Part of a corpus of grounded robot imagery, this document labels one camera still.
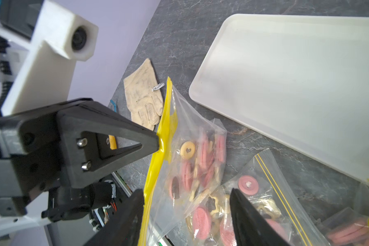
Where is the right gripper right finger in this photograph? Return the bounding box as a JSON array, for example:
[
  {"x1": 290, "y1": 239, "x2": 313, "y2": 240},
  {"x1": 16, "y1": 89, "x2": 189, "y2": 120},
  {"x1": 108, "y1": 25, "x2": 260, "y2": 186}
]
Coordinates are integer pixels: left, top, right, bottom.
[{"x1": 230, "y1": 188, "x2": 289, "y2": 246}]

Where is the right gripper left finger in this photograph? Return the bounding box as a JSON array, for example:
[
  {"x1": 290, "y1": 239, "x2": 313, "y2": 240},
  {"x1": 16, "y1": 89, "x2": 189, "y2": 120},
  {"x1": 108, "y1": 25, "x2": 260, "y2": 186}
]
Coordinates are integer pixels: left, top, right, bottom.
[{"x1": 85, "y1": 189, "x2": 145, "y2": 246}]

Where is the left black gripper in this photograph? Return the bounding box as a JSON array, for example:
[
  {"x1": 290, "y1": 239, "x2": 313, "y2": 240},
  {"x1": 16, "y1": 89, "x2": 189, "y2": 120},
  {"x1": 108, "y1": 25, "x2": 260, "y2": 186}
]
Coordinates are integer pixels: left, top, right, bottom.
[{"x1": 0, "y1": 98, "x2": 159, "y2": 215}]

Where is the cookie ziploc bag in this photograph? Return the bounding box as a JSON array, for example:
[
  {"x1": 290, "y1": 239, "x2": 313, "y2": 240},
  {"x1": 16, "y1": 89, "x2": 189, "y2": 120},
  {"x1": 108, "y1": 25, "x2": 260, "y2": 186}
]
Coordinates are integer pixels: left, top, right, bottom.
[
  {"x1": 138, "y1": 80, "x2": 227, "y2": 246},
  {"x1": 186, "y1": 149, "x2": 329, "y2": 246},
  {"x1": 318, "y1": 179, "x2": 369, "y2": 246}
]

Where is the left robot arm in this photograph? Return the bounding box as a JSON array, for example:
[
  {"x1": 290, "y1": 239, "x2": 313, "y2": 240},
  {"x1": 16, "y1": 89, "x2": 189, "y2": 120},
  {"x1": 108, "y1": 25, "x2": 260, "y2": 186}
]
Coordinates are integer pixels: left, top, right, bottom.
[{"x1": 0, "y1": 1, "x2": 159, "y2": 216}]

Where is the beige work glove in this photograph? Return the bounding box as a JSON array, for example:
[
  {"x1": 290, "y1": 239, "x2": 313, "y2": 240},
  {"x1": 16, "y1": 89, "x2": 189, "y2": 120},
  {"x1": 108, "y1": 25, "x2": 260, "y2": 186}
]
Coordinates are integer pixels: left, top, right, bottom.
[{"x1": 124, "y1": 59, "x2": 164, "y2": 131}]

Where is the small metal clip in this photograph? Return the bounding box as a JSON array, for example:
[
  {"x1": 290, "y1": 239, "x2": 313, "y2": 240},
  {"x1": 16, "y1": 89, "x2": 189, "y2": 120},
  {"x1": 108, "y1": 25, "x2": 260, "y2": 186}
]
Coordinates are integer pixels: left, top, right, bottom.
[{"x1": 152, "y1": 83, "x2": 165, "y2": 92}]

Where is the white rectangular tray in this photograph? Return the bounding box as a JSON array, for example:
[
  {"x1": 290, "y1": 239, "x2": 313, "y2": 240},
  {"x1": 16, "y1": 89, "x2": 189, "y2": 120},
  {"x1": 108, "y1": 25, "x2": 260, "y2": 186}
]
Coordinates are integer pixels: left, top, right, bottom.
[{"x1": 189, "y1": 14, "x2": 369, "y2": 181}]

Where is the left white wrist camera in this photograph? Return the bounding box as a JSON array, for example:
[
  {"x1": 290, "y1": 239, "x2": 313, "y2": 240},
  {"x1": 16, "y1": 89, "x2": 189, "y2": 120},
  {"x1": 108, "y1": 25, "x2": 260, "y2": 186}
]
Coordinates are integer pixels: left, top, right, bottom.
[{"x1": 1, "y1": 1, "x2": 98, "y2": 116}]

